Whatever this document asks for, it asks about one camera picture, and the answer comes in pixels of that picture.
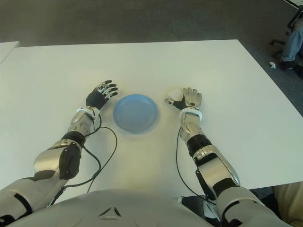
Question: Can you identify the seated person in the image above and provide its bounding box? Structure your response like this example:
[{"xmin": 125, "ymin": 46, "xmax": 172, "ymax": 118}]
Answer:
[{"xmin": 280, "ymin": 27, "xmax": 303, "ymax": 70}]

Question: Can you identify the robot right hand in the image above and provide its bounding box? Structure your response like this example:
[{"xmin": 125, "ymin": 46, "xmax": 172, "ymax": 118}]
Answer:
[{"xmin": 163, "ymin": 87, "xmax": 203, "ymax": 111}]

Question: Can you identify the beige object beside robot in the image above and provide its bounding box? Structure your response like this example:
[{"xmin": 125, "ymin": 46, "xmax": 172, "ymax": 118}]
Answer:
[{"xmin": 272, "ymin": 183, "xmax": 303, "ymax": 227}]

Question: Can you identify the white side table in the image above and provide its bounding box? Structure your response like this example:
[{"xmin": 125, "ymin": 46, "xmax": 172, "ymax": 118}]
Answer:
[{"xmin": 0, "ymin": 41, "xmax": 21, "ymax": 65}]

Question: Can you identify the grey robot torso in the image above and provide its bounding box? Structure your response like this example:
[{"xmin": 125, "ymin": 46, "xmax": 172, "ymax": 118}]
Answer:
[{"xmin": 30, "ymin": 188, "xmax": 218, "ymax": 227}]

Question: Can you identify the blue plastic plate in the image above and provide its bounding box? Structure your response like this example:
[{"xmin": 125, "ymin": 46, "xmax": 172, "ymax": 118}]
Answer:
[{"xmin": 113, "ymin": 94, "xmax": 159, "ymax": 135}]

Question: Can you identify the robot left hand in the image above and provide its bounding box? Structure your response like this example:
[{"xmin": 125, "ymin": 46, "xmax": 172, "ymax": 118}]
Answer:
[{"xmin": 85, "ymin": 79, "xmax": 118, "ymax": 110}]

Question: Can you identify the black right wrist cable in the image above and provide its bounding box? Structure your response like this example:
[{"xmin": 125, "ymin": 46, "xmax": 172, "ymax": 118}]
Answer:
[{"xmin": 175, "ymin": 126, "xmax": 217, "ymax": 206}]

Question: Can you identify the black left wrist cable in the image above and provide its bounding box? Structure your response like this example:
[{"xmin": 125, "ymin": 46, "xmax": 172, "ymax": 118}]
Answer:
[{"xmin": 48, "ymin": 115, "xmax": 118, "ymax": 206}]

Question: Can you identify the black office chair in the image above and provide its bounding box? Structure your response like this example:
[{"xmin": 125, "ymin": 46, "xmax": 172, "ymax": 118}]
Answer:
[{"xmin": 269, "ymin": 0, "xmax": 303, "ymax": 57}]

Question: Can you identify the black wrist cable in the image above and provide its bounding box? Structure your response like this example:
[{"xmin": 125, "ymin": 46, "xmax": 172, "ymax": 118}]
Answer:
[
  {"xmin": 48, "ymin": 115, "xmax": 118, "ymax": 206},
  {"xmin": 175, "ymin": 126, "xmax": 217, "ymax": 206}
]

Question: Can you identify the white charger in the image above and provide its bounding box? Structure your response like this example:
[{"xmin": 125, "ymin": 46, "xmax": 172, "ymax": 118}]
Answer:
[{"xmin": 168, "ymin": 89, "xmax": 184, "ymax": 101}]

